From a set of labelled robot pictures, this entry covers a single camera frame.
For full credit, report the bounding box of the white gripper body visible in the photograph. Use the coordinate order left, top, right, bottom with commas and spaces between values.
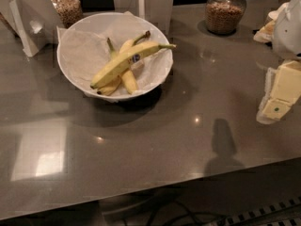
272, 0, 301, 60

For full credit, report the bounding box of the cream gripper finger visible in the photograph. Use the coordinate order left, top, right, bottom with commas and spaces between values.
253, 2, 289, 43
257, 60, 301, 124

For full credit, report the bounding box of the yellow banana with sticker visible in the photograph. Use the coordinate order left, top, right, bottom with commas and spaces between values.
90, 40, 176, 89

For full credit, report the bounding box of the middle yellow banana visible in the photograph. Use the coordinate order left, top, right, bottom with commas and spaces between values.
119, 31, 151, 94

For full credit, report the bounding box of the white bowl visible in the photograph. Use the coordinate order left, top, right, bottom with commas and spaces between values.
56, 11, 174, 103

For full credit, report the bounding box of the lower yellow banana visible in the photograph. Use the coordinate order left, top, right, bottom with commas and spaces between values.
97, 39, 121, 96

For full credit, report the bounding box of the white paper bowl liner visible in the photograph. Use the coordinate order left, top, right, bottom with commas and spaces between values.
55, 10, 174, 104

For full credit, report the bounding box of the right glass jar of grains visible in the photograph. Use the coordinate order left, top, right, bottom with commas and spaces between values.
205, 0, 246, 35

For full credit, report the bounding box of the glass jar of grains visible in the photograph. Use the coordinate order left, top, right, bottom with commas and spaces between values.
205, 0, 246, 35
51, 0, 84, 28

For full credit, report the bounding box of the striped floor strip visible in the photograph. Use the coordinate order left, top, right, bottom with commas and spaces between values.
204, 196, 301, 226

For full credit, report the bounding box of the left glass jar of grains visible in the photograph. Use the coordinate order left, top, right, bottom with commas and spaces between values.
51, 0, 84, 28

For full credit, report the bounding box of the black cable under table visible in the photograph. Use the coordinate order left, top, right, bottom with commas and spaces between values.
120, 198, 229, 226

